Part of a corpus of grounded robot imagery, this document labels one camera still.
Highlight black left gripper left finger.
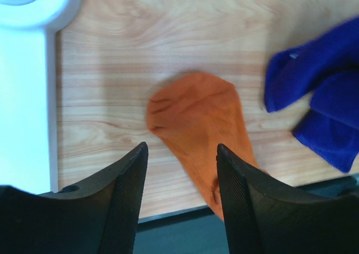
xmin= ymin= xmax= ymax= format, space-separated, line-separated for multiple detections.
xmin=1 ymin=142 xmax=148 ymax=253

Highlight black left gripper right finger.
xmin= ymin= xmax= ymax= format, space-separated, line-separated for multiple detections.
xmin=217 ymin=144 xmax=358 ymax=253

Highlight orange sock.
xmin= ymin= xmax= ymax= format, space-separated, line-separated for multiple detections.
xmin=146 ymin=72 xmax=259 ymax=220

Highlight purple cloth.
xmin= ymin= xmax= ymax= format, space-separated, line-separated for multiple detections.
xmin=264 ymin=17 xmax=358 ymax=173

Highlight white and grey drying rack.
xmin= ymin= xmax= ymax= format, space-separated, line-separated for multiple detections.
xmin=1 ymin=0 xmax=82 ymax=195

